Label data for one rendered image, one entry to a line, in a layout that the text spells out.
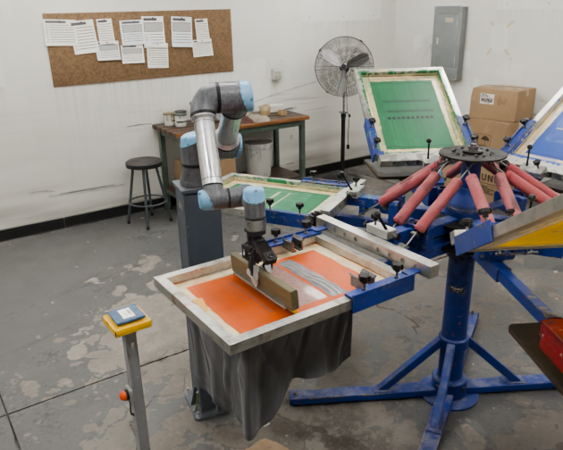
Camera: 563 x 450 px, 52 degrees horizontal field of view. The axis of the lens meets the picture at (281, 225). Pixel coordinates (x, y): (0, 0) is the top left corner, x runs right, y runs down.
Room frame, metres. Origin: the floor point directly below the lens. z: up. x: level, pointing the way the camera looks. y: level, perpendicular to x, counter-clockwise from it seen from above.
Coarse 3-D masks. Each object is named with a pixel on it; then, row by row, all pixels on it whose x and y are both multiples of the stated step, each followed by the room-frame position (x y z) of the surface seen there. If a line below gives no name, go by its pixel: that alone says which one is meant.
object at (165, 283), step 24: (312, 240) 2.35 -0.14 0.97; (336, 240) 2.30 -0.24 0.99; (216, 264) 2.08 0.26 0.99; (360, 264) 2.11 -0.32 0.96; (384, 264) 2.04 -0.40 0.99; (168, 288) 1.87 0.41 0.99; (192, 312) 1.69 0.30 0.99; (312, 312) 1.67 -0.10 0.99; (336, 312) 1.72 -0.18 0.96; (216, 336) 1.55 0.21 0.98; (240, 336) 1.54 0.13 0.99; (264, 336) 1.56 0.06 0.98
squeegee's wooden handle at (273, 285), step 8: (232, 256) 2.02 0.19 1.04; (240, 256) 2.00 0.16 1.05; (232, 264) 2.03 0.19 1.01; (240, 264) 1.98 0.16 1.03; (256, 264) 1.93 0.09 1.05; (240, 272) 1.99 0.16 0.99; (264, 272) 1.86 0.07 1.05; (264, 280) 1.84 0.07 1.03; (272, 280) 1.80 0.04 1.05; (280, 280) 1.79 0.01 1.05; (264, 288) 1.85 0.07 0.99; (272, 288) 1.80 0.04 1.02; (280, 288) 1.76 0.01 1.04; (288, 288) 1.73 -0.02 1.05; (280, 296) 1.76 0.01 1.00; (288, 296) 1.72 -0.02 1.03; (296, 296) 1.72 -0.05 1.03; (288, 304) 1.73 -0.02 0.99; (296, 304) 1.72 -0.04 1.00
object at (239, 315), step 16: (336, 272) 2.05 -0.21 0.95; (352, 272) 2.05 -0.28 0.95; (304, 288) 1.92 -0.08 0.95; (320, 288) 1.92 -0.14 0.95; (352, 288) 1.91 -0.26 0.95; (224, 304) 1.81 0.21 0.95; (240, 304) 1.81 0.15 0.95; (304, 304) 1.80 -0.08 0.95; (224, 320) 1.70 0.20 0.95; (240, 320) 1.70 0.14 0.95; (256, 320) 1.70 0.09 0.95; (272, 320) 1.70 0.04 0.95
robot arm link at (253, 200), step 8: (248, 192) 1.88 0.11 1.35; (256, 192) 1.88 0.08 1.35; (264, 192) 1.90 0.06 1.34; (248, 200) 1.87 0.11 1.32; (256, 200) 1.87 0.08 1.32; (264, 200) 1.89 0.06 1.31; (248, 208) 1.87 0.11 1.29; (256, 208) 1.87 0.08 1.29; (264, 208) 1.89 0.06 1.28; (248, 216) 1.87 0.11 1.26; (256, 216) 1.87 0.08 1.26; (264, 216) 1.89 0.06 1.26
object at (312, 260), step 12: (312, 252) 2.26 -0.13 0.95; (276, 264) 2.14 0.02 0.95; (312, 264) 2.13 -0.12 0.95; (324, 264) 2.13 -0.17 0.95; (336, 264) 2.13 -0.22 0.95; (228, 276) 2.04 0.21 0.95; (276, 276) 2.03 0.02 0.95; (288, 276) 2.03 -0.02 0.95; (192, 288) 1.94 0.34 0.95; (204, 288) 1.94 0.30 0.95; (216, 288) 1.93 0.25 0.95; (204, 300) 1.84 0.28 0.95; (216, 300) 1.84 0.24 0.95; (228, 300) 1.84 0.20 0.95
